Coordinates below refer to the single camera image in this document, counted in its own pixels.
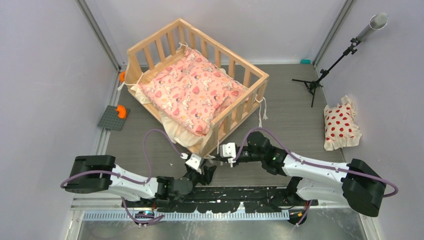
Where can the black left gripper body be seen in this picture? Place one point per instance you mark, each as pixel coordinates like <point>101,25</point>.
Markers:
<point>203,178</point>

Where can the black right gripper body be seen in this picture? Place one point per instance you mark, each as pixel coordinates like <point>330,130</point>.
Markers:
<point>246,156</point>

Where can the wooden slatted pet bed frame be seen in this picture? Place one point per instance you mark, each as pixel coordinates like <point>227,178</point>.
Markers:
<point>165,42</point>

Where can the pink unicorn print cushion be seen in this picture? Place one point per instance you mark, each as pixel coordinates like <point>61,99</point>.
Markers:
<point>198,103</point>

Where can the white strawberry print pillow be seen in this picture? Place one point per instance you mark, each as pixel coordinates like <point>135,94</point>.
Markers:
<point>340,130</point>

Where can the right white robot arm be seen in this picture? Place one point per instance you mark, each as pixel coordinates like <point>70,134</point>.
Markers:
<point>355,183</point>

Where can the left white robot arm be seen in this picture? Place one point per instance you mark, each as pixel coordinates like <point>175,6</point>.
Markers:
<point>100,174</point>

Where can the orange arch toy block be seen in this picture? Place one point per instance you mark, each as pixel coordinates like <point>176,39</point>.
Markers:
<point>121,112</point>

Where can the grey building block plate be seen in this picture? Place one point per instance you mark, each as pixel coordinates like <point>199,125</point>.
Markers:
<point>110,121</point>

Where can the small teal block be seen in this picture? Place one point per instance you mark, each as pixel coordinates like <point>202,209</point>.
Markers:
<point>305,61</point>

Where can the orange and green toy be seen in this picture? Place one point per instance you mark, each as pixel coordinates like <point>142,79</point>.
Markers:
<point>122,76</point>

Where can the microphone on black stand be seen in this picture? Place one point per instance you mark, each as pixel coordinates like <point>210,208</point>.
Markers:
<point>377,22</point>

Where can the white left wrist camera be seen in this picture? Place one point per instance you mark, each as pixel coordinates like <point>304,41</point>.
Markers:
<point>195,162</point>

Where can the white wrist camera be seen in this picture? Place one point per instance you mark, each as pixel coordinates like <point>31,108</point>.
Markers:
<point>195,162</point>
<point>228,151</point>

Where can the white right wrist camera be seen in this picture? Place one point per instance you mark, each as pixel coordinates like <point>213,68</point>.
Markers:
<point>228,151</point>

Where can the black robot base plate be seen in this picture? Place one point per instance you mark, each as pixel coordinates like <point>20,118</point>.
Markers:
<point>254,199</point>

